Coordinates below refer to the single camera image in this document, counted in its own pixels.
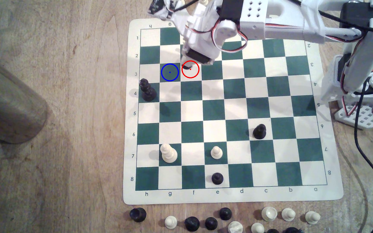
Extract white chess pawn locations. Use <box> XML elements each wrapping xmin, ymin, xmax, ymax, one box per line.
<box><xmin>281</xmin><ymin>208</ymin><xmax>296</xmax><ymax>222</ymax></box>
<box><xmin>164</xmin><ymin>216</ymin><xmax>178</xmax><ymax>229</ymax></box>
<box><xmin>305</xmin><ymin>211</ymin><xmax>321</xmax><ymax>225</ymax></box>
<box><xmin>210</xmin><ymin>146</ymin><xmax>223</xmax><ymax>160</ymax></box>

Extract taped gripper camera module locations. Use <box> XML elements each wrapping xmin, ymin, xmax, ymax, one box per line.
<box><xmin>148</xmin><ymin>0</ymin><xmax>187</xmax><ymax>20</ymax></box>

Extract thick black cable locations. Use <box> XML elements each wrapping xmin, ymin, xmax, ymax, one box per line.
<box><xmin>354</xmin><ymin>81</ymin><xmax>373</xmax><ymax>233</ymax></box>

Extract white chess knight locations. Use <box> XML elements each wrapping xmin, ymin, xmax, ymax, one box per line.
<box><xmin>228</xmin><ymin>221</ymin><xmax>243</xmax><ymax>233</ymax></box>

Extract green and white chess mat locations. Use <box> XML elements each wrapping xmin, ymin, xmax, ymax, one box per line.
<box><xmin>123</xmin><ymin>18</ymin><xmax>344</xmax><ymax>205</ymax></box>

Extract white chess rook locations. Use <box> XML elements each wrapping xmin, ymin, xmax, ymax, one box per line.
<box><xmin>261</xmin><ymin>206</ymin><xmax>278</xmax><ymax>222</ymax></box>

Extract black chess rook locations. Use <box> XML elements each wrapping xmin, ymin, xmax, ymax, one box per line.
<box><xmin>130</xmin><ymin>207</ymin><xmax>147</xmax><ymax>223</ymax></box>

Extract wooden cylindrical post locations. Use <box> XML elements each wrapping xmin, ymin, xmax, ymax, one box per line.
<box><xmin>0</xmin><ymin>49</ymin><xmax>49</xmax><ymax>145</ymax></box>

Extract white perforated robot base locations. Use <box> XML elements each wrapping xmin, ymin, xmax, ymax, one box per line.
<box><xmin>319</xmin><ymin>55</ymin><xmax>373</xmax><ymax>131</ymax></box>

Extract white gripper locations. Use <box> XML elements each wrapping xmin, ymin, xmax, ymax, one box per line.
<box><xmin>180</xmin><ymin>3</ymin><xmax>238</xmax><ymax>66</ymax></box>

